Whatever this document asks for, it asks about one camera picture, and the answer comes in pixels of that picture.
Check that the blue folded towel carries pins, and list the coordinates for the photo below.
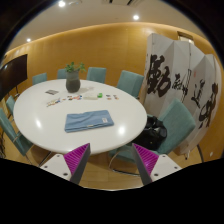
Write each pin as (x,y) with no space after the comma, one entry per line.
(88,120)

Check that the white calligraphy folding screen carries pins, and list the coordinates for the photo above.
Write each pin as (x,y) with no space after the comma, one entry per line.
(178,69)

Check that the green plant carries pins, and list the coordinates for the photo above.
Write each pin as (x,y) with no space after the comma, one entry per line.
(72,67)

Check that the black wall television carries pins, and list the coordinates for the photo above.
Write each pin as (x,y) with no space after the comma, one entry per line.
(12,74)

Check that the teal chair back centre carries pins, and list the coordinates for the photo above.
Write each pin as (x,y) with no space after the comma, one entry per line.
(96,74)

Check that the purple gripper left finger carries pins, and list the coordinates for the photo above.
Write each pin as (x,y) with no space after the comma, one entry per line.
(69,166)

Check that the teal chair near right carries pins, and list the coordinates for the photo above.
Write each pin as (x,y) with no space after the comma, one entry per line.
(178,124)

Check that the grey plant pot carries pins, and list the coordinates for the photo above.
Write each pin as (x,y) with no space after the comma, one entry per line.
(73,82)

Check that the small grey card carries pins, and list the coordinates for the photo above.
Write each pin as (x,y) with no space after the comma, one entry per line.
(52,92)

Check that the small items right group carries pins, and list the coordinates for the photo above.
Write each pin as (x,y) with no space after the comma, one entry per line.
(110,97)

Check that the teal chair back left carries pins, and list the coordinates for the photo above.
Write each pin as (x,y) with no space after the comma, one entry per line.
(39,78)

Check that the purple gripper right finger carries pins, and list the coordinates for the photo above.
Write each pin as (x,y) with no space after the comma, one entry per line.
(151,166)

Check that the teal chair left far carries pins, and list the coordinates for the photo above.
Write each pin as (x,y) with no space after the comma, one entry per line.
(10,104)

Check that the row of small colourful items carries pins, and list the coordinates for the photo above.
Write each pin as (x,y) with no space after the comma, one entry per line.
(61,100)

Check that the white round table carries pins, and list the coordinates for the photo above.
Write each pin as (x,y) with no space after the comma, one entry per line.
(44,126)

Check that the teal chair back right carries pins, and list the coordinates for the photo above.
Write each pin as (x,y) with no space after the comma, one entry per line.
(130,83)

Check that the teal chair back left-centre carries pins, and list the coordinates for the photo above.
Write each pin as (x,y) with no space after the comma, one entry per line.
(61,74)

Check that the green small object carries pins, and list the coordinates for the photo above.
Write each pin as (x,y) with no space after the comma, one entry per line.
(100,95)

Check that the black bag on chair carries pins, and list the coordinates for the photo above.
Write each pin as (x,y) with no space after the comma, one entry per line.
(152,135)

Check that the teal chair left near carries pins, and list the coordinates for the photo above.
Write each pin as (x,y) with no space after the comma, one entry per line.
(21,143)

